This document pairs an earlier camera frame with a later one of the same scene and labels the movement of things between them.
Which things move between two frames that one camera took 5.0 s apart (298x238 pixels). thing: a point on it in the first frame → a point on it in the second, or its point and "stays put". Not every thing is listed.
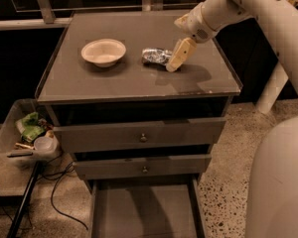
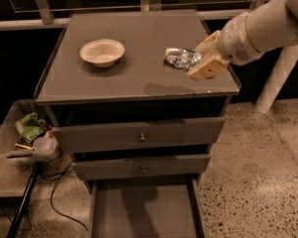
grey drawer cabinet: x=128 y=123 stays put
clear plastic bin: x=26 y=134 stays put
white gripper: x=197 y=26 → x=234 y=40
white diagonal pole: x=271 y=89 stays put
